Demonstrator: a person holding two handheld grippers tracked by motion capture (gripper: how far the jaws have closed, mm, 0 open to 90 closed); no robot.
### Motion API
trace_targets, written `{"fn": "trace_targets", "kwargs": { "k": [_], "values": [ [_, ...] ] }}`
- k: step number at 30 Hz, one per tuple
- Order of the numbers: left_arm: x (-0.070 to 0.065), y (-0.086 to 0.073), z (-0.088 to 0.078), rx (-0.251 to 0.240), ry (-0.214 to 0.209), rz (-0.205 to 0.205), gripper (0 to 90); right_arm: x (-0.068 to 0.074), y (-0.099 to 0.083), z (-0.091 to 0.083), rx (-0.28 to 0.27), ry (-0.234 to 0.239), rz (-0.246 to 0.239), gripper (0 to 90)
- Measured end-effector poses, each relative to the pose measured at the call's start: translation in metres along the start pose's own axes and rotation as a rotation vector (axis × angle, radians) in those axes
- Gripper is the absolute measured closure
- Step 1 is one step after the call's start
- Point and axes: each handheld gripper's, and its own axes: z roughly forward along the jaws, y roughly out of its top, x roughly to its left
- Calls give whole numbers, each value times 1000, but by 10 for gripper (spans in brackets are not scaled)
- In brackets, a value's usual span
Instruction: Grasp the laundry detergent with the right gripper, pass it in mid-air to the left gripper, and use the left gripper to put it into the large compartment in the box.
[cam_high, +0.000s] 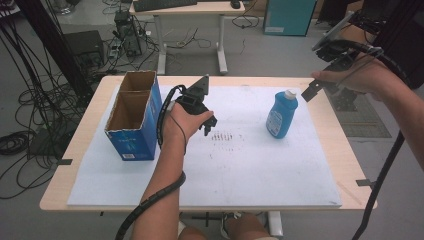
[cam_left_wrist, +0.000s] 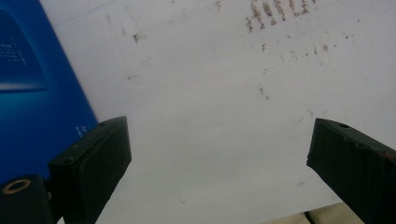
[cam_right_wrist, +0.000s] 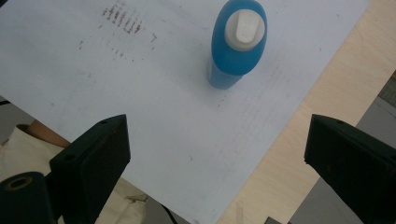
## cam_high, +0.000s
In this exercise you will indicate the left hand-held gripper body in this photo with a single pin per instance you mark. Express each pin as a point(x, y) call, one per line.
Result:
point(195, 98)

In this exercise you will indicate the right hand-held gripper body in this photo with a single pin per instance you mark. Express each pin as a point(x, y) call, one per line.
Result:
point(336, 50)

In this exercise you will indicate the blue plastic bottle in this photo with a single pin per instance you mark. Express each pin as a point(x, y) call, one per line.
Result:
point(281, 113)

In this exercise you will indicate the blue cardboard box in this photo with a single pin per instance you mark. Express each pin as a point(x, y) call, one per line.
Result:
point(133, 141)

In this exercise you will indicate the person's left hand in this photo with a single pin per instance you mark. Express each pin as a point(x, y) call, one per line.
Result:
point(181, 125)

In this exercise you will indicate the person's right hand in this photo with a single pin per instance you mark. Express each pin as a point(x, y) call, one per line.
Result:
point(366, 78)

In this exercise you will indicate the white foam board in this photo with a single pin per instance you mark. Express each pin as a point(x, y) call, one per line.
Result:
point(216, 173)

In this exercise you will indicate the teal cabinet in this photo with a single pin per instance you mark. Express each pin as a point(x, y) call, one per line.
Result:
point(288, 16)

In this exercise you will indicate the grey floor mat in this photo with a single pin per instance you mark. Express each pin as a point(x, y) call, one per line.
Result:
point(366, 123)

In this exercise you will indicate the dark cabinet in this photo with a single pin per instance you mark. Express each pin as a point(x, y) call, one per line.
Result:
point(416, 66)

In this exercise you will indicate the white-legged background desk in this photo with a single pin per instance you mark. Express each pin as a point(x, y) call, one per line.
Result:
point(186, 8)

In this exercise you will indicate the black computer tower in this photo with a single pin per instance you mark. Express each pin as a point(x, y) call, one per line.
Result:
point(128, 33)

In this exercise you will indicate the black keyboard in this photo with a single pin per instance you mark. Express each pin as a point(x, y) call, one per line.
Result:
point(163, 4)

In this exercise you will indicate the black computer mouse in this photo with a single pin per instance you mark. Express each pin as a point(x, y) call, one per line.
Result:
point(235, 4)

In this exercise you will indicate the person's left leg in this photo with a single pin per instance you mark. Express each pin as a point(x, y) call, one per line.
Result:
point(191, 234)

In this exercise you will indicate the person's leg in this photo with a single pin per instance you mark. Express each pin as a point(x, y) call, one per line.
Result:
point(191, 234)
point(248, 228)

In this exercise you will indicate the black tape mark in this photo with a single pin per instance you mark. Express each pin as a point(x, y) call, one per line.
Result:
point(65, 162)
point(365, 183)

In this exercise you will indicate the person's right leg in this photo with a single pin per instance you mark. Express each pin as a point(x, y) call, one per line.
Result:
point(248, 228)

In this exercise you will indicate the white table leg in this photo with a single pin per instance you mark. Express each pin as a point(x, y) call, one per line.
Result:
point(275, 223)

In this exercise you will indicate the black equipment case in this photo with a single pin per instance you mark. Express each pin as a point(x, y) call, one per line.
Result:
point(83, 45)

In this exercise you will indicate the black metal pole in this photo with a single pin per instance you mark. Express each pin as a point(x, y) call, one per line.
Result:
point(53, 43)

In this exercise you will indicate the black post with base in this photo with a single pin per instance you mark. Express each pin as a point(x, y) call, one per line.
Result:
point(345, 100)

